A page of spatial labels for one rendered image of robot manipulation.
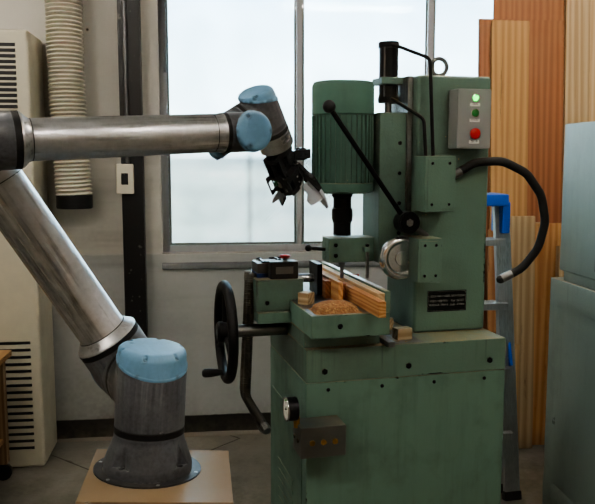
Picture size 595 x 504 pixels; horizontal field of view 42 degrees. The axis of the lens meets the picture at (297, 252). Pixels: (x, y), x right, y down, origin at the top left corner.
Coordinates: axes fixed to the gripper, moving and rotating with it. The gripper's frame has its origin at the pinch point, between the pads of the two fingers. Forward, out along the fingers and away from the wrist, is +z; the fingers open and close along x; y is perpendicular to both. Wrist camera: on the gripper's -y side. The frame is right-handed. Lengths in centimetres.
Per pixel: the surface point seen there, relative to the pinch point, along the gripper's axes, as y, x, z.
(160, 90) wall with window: -91, -137, 11
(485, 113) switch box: -40, 38, -4
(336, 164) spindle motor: -12.1, 5.0, -5.3
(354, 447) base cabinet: 37, 18, 52
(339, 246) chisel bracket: -2.5, 3.8, 16.1
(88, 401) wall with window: 13, -157, 112
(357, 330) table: 22.3, 20.6, 21.9
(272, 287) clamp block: 16.4, -8.1, 16.5
